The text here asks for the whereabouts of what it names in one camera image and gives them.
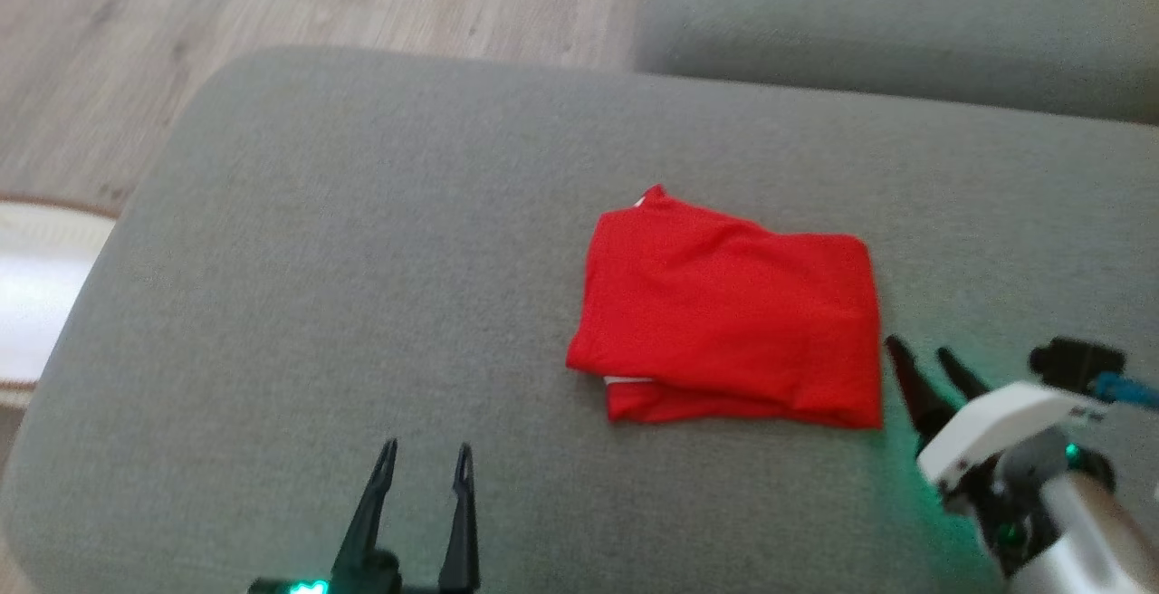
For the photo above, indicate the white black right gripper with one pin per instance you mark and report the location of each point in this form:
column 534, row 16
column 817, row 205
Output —
column 996, row 426

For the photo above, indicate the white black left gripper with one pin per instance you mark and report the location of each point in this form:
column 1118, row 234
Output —
column 362, row 583

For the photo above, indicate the red jersey with white sleeves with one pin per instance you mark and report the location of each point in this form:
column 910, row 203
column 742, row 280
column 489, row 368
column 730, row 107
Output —
column 724, row 322

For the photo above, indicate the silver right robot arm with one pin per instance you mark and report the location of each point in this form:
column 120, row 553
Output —
column 1096, row 540

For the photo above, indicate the grey fabric sofa cushion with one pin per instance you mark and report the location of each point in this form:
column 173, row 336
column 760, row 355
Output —
column 905, row 14

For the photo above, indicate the white rug with brown border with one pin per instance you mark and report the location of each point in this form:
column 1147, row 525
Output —
column 36, row 304

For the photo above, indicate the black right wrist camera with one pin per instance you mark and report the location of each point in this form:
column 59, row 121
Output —
column 1073, row 363

